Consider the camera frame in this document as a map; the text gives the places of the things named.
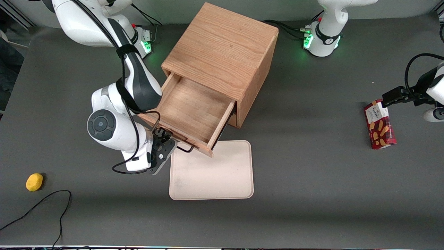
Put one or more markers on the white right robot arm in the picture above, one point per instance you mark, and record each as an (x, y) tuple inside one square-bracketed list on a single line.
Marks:
[(79, 27)]

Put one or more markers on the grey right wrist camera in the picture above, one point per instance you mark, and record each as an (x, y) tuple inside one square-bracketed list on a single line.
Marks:
[(160, 159)]

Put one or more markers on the yellow lemon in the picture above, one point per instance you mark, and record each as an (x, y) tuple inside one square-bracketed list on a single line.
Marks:
[(34, 182)]

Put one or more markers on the dark bulky background object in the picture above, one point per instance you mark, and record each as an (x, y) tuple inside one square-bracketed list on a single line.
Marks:
[(10, 69)]

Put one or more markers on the aluminium frame rail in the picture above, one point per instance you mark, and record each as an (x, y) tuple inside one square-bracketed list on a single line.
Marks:
[(440, 8), (17, 15)]

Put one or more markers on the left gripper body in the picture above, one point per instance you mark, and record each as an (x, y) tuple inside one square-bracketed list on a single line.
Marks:
[(420, 84)]

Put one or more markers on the oak wooden drawer cabinet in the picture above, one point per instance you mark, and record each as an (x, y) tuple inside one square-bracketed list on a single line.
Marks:
[(222, 45)]

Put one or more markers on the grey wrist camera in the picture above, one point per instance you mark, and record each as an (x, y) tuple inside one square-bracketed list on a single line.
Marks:
[(432, 115), (160, 159)]

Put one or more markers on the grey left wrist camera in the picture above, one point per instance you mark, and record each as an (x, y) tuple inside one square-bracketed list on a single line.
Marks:
[(432, 115)]

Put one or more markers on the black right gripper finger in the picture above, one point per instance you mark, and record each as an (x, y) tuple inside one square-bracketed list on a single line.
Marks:
[(156, 141), (165, 133)]

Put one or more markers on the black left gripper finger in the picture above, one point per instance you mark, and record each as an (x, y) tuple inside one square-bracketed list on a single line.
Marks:
[(395, 96), (423, 100)]

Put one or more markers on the red tartan shortbread box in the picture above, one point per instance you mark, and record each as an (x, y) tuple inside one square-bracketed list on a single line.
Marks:
[(380, 128)]

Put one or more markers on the cream plastic tray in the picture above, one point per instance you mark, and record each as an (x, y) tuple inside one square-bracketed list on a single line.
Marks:
[(211, 173)]

